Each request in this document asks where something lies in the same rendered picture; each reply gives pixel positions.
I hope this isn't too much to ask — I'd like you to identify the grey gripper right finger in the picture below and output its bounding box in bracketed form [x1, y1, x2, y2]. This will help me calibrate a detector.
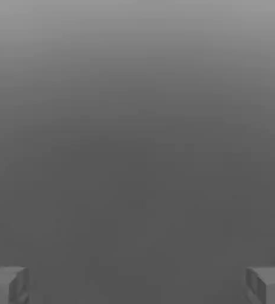
[245, 266, 275, 304]

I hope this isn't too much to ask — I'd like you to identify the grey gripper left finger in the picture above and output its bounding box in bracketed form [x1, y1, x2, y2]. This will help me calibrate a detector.
[0, 266, 30, 304]

